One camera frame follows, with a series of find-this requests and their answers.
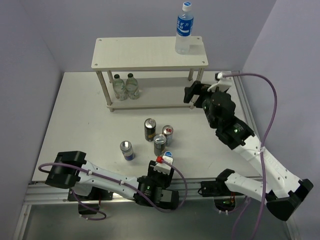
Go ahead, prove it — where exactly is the aluminium front rail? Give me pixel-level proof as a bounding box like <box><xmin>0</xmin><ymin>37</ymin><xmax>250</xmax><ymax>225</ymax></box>
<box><xmin>23</xmin><ymin>177</ymin><xmax>262</xmax><ymax>206</ymax></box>

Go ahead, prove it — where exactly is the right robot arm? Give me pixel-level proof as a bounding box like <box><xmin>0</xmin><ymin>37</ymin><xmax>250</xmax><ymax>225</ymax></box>
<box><xmin>183</xmin><ymin>81</ymin><xmax>314</xmax><ymax>221</ymax></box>

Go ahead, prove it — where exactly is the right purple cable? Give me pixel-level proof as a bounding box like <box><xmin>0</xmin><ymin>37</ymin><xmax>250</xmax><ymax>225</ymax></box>
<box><xmin>224</xmin><ymin>72</ymin><xmax>278</xmax><ymax>240</ymax></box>

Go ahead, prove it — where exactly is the clear green-label bottle left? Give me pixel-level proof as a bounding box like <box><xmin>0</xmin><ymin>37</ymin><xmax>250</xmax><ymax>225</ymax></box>
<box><xmin>112</xmin><ymin>74</ymin><xmax>128</xmax><ymax>101</ymax></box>

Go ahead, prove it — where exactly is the beige two-tier wooden shelf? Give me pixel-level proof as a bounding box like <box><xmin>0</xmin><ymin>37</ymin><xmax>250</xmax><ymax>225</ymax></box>
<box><xmin>91</xmin><ymin>36</ymin><xmax>209</xmax><ymax>112</ymax></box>

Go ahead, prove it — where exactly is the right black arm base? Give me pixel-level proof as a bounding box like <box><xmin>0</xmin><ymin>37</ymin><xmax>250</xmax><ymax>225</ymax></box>
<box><xmin>197</xmin><ymin>180</ymin><xmax>236</xmax><ymax>213</ymax></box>

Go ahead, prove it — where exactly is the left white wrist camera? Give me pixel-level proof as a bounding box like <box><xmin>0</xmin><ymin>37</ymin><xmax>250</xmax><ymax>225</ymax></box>
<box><xmin>154</xmin><ymin>154</ymin><xmax>174</xmax><ymax>175</ymax></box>

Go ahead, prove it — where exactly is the clear green-label bottle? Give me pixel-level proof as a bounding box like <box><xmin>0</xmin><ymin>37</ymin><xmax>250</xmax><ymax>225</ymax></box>
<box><xmin>112</xmin><ymin>74</ymin><xmax>128</xmax><ymax>101</ymax></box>
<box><xmin>125</xmin><ymin>73</ymin><xmax>140</xmax><ymax>100</ymax></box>

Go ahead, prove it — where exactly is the black yellow-label can front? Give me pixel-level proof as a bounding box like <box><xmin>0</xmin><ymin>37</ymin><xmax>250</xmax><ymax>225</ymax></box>
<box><xmin>153</xmin><ymin>134</ymin><xmax>167</xmax><ymax>156</ymax></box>

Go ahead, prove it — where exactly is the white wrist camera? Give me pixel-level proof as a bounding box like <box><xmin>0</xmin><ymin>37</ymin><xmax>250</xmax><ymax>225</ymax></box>
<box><xmin>207</xmin><ymin>71</ymin><xmax>233</xmax><ymax>93</ymax></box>
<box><xmin>154</xmin><ymin>154</ymin><xmax>174</xmax><ymax>175</ymax></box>

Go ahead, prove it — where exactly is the black yellow-label can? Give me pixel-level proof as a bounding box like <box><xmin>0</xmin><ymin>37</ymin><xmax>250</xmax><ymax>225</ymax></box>
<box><xmin>153</xmin><ymin>134</ymin><xmax>167</xmax><ymax>156</ymax></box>
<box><xmin>144</xmin><ymin>118</ymin><xmax>157</xmax><ymax>142</ymax></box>

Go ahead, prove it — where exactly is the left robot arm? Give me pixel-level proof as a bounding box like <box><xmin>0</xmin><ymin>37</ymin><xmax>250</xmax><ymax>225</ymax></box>
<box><xmin>45</xmin><ymin>151</ymin><xmax>180</xmax><ymax>210</ymax></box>

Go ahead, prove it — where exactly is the aluminium rail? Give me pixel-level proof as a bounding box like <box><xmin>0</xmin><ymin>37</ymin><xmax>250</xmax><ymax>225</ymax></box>
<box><xmin>233</xmin><ymin>76</ymin><xmax>260</xmax><ymax>139</ymax></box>
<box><xmin>23</xmin><ymin>177</ymin><xmax>262</xmax><ymax>206</ymax></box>

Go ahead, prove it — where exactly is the silver blue slim can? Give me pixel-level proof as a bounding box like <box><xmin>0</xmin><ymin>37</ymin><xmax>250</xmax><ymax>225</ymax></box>
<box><xmin>119</xmin><ymin>140</ymin><xmax>135</xmax><ymax>161</ymax></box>

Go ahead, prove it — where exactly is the silver red-tab slim can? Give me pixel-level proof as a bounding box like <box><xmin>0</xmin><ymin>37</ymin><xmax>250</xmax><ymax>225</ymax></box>
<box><xmin>162</xmin><ymin>125</ymin><xmax>174</xmax><ymax>146</ymax></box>

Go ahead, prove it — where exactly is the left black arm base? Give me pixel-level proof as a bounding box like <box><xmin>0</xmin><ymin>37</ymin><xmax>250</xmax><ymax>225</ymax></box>
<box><xmin>76</xmin><ymin>187</ymin><xmax>113</xmax><ymax>215</ymax></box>

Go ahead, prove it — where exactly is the aluminium right side rail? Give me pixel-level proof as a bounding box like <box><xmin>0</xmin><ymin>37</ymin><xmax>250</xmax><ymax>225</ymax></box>
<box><xmin>233</xmin><ymin>76</ymin><xmax>260</xmax><ymax>139</ymax></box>

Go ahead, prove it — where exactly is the blue-label water bottle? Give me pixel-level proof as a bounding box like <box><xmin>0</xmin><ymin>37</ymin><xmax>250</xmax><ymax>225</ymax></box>
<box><xmin>164</xmin><ymin>151</ymin><xmax>173</xmax><ymax>158</ymax></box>
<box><xmin>175</xmin><ymin>1</ymin><xmax>194</xmax><ymax>55</ymax></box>

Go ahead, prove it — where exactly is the clear green-label bottle right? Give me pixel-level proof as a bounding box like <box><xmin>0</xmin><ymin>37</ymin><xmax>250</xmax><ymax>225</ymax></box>
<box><xmin>125</xmin><ymin>73</ymin><xmax>140</xmax><ymax>100</ymax></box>

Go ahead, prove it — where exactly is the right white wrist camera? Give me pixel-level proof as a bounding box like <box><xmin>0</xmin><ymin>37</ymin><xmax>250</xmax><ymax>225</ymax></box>
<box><xmin>207</xmin><ymin>71</ymin><xmax>233</xmax><ymax>93</ymax></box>

